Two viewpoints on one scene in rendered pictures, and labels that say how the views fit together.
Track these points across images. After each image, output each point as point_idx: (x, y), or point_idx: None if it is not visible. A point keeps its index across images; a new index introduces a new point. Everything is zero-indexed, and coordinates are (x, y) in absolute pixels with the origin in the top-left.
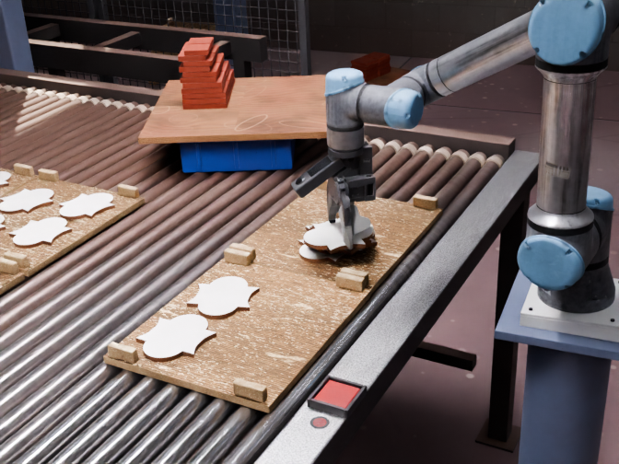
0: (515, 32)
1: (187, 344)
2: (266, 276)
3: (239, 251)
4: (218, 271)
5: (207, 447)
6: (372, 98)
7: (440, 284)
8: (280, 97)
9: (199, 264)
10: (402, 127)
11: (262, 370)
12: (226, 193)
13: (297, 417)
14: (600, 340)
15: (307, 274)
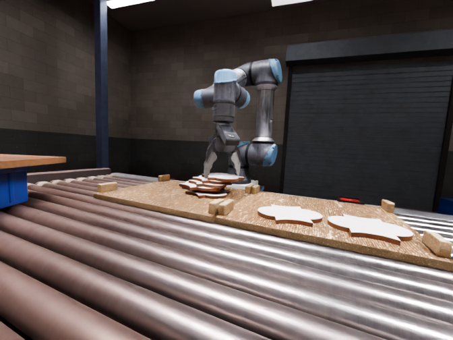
0: (238, 77)
1: (372, 220)
2: (247, 206)
3: (226, 201)
4: (242, 218)
5: (443, 224)
6: (241, 87)
7: (238, 188)
8: None
9: (216, 233)
10: (246, 105)
11: (358, 208)
12: (29, 225)
13: None
14: None
15: (242, 198)
